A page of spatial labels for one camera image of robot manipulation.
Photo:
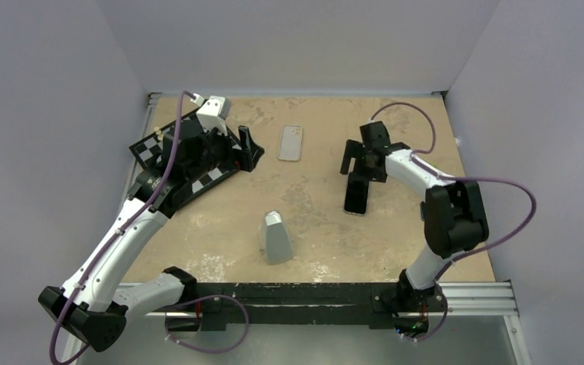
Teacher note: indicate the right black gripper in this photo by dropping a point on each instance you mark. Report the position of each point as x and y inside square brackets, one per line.
[353, 150]

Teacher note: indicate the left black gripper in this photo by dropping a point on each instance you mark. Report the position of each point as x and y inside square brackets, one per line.
[245, 158]

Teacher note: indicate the white phone case with phone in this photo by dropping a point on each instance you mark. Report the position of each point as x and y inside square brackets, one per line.
[290, 143]

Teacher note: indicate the black smartphone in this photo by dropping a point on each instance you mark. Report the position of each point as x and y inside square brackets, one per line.
[356, 196]

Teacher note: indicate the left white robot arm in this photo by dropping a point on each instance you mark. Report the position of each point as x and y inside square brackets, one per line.
[90, 305]

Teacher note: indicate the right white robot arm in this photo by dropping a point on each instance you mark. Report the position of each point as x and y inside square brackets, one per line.
[452, 211]

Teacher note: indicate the grey tapered block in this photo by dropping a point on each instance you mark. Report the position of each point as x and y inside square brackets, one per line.
[276, 246]

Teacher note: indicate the black white chessboard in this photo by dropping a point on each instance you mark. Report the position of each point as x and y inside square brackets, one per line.
[188, 179]

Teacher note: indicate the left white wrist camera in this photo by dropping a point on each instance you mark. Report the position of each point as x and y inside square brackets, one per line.
[212, 114]

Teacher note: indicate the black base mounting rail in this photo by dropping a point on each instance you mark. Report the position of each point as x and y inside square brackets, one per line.
[377, 305]

